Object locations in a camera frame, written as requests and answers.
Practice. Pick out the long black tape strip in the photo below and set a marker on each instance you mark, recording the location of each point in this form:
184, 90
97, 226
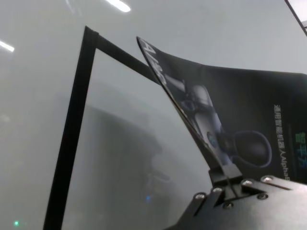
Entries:
120, 55

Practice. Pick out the black robot poster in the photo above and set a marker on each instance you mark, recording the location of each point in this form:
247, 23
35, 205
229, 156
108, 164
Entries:
251, 95

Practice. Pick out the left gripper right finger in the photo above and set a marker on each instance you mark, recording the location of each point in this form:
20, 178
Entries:
233, 173

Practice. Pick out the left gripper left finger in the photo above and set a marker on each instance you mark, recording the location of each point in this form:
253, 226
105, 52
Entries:
217, 176

